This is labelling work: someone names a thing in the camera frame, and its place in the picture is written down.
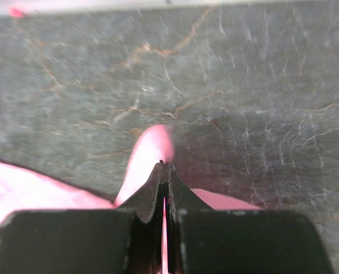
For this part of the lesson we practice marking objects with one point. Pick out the pink t shirt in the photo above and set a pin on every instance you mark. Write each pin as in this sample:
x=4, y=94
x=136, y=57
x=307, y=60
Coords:
x=143, y=193

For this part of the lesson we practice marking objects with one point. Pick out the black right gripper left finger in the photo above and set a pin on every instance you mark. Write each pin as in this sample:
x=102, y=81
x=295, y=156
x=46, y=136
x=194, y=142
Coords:
x=47, y=226

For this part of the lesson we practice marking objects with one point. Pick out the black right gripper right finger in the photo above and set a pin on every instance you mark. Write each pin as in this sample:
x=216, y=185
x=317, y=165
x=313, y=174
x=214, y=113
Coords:
x=205, y=240

